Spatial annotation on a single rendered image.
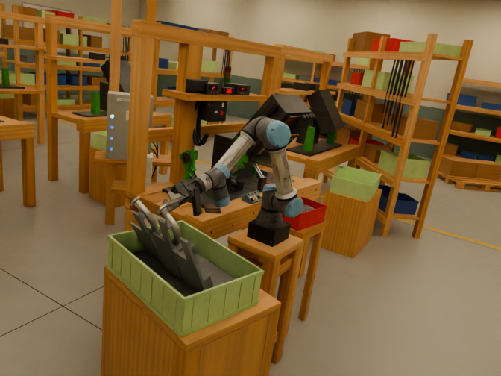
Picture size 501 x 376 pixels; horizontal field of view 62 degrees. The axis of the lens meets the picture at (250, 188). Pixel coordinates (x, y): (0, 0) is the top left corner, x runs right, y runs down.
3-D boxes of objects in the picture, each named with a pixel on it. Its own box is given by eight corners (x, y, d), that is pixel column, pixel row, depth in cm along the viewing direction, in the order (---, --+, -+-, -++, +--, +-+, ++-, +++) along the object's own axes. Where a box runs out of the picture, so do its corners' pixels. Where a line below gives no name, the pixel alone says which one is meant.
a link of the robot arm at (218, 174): (232, 180, 192) (229, 164, 188) (215, 192, 186) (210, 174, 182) (221, 177, 197) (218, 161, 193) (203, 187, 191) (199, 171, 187)
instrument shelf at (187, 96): (266, 101, 339) (266, 95, 338) (188, 101, 268) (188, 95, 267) (241, 96, 353) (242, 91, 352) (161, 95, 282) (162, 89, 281)
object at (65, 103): (130, 113, 1106) (133, 24, 1040) (9, 120, 836) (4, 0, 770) (115, 110, 1131) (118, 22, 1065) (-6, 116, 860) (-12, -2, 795)
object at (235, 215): (319, 198, 359) (322, 181, 355) (200, 245, 241) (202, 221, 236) (305, 193, 367) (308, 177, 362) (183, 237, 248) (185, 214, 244)
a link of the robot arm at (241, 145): (252, 108, 211) (189, 181, 204) (265, 112, 202) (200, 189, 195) (264, 123, 218) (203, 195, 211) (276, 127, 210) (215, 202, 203)
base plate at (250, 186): (296, 183, 347) (296, 180, 346) (207, 210, 260) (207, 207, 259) (256, 169, 370) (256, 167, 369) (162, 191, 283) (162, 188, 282)
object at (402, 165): (379, 236, 495) (430, 23, 425) (317, 179, 710) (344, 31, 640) (420, 239, 506) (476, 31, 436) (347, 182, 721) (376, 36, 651)
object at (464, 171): (484, 181, 877) (491, 160, 864) (514, 193, 802) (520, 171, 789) (434, 177, 854) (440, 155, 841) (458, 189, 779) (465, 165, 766)
